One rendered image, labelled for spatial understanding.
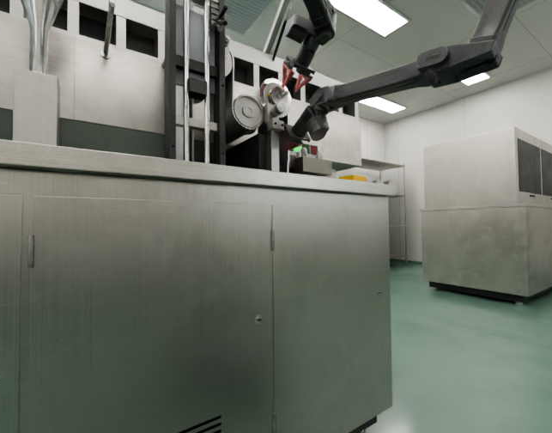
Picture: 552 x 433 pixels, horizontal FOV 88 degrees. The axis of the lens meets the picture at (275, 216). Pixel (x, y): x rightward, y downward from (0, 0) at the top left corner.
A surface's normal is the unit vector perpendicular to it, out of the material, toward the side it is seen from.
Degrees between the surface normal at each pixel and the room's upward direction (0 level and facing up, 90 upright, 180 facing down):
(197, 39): 90
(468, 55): 82
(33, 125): 90
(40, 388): 90
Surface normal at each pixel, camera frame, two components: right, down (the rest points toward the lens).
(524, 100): -0.83, 0.00
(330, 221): 0.56, -0.03
